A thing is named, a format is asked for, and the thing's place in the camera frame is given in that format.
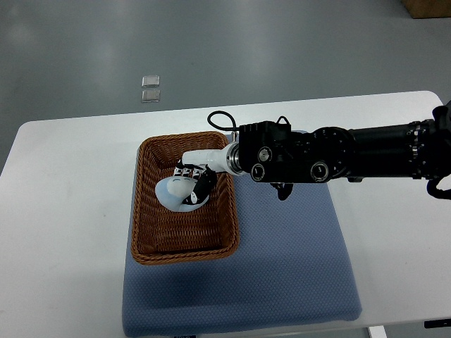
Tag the upper metal floor plate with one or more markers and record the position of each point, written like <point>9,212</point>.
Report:
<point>150,81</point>

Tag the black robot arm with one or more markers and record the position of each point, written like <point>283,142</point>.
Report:
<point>272,152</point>

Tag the brown cardboard box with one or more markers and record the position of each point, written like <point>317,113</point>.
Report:
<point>425,9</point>

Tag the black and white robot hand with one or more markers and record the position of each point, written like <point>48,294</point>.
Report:
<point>204,165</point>

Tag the brown wicker basket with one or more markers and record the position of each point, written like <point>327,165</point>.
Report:
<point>160,236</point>

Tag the white table leg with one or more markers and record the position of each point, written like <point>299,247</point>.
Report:
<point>377,332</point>

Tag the blue quilted mat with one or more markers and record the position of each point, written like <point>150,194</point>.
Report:
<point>291,268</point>

